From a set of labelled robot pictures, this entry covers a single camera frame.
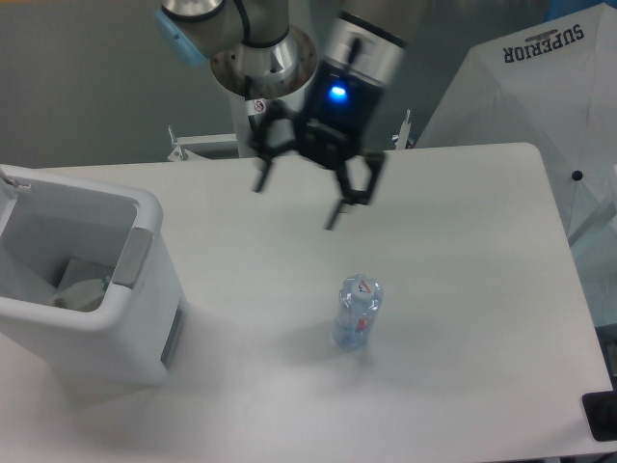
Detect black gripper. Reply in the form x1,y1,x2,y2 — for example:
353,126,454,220
247,57,392,232

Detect clear plastic water bottle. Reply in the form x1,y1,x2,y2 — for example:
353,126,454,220
333,274,384,350

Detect white green plastic bag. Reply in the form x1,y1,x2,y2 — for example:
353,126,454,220
47,258,114,313

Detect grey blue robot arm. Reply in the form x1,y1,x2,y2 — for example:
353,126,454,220
155,1,422,213

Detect white trash can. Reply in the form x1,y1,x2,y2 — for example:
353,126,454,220
1,165,186,386

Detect white umbrella with text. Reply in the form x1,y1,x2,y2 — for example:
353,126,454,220
417,3,616,234

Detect black device at table edge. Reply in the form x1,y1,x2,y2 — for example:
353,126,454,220
581,391,617,442

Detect black cable on pedestal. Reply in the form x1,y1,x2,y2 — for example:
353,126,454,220
242,75,269,158

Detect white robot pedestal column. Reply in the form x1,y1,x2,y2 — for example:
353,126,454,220
210,28,320,158

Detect white metal base frame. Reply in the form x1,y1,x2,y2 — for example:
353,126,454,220
167,109,416,162

